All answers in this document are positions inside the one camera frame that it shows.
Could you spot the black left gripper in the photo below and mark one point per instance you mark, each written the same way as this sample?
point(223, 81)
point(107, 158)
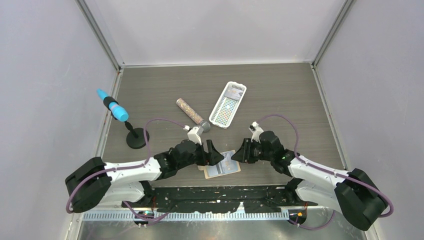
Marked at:
point(211, 157)

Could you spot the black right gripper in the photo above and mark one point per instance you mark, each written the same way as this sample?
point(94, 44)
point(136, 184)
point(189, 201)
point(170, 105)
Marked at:
point(244, 155)

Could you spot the silver VIP credit card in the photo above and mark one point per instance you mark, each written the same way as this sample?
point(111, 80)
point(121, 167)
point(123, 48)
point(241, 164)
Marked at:
point(236, 87)

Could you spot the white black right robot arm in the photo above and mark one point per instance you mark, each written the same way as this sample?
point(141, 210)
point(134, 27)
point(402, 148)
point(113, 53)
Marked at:
point(350, 193)

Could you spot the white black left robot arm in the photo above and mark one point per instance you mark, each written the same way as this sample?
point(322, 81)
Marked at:
point(98, 182)

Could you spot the silver card in holder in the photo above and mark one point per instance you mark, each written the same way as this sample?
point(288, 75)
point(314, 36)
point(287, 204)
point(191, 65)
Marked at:
point(227, 165)

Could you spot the card in white basket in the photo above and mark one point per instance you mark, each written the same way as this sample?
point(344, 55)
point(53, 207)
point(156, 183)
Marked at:
point(234, 96)

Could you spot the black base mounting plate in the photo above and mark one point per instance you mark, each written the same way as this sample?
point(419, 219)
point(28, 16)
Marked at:
point(220, 199)

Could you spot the white plastic mesh basket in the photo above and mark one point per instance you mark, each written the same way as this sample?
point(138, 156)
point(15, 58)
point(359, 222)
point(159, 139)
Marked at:
point(225, 108)

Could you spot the black round microphone stand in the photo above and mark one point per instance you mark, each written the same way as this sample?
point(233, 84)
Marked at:
point(137, 138)

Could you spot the blue microphone on stand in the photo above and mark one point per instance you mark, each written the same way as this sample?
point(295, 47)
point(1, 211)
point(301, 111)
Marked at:
point(117, 111)

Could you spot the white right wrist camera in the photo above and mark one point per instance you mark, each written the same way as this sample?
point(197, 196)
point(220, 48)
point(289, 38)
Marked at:
point(256, 131)

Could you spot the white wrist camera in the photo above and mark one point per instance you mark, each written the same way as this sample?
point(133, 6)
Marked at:
point(256, 131)
point(194, 133)

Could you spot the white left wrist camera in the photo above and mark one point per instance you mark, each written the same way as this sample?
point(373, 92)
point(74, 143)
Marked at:
point(194, 133)

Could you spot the glitter handle microphone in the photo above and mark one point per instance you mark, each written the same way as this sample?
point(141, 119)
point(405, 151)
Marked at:
point(193, 115)

